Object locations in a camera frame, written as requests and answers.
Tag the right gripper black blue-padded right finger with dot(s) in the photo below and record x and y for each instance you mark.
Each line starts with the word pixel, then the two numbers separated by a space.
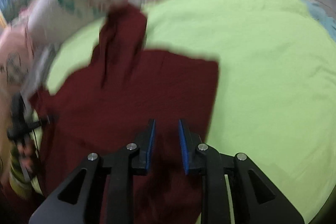
pixel 235 189

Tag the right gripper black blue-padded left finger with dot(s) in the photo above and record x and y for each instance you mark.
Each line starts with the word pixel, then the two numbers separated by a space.
pixel 101 187

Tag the dark red knit hoodie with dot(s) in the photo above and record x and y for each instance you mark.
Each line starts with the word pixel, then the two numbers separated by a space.
pixel 101 107

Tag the person's left hand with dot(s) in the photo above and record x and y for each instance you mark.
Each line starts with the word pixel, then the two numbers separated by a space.
pixel 26 153

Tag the folded grey garment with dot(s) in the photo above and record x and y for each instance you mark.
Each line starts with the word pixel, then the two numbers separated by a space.
pixel 43 59

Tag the light green bed sheet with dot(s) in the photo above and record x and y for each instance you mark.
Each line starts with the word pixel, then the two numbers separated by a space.
pixel 275 97

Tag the light blue patterned bedding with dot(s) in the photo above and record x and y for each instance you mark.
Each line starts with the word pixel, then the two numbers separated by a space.
pixel 319 14

